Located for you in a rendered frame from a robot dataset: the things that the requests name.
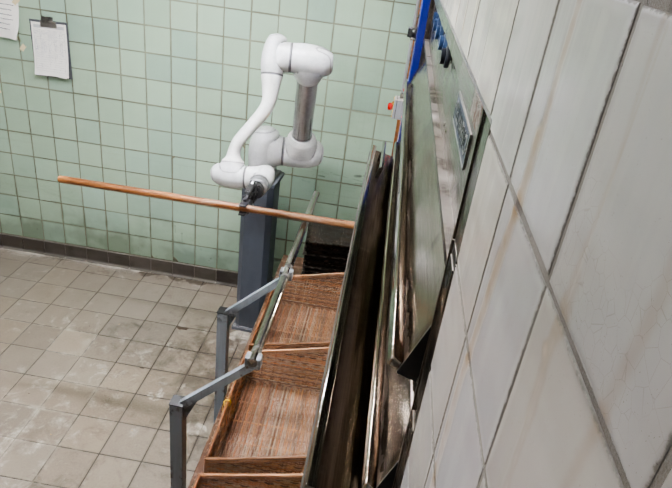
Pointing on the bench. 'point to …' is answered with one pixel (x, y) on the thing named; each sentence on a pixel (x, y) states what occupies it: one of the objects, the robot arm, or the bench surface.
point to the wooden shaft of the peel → (206, 202)
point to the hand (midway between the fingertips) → (244, 207)
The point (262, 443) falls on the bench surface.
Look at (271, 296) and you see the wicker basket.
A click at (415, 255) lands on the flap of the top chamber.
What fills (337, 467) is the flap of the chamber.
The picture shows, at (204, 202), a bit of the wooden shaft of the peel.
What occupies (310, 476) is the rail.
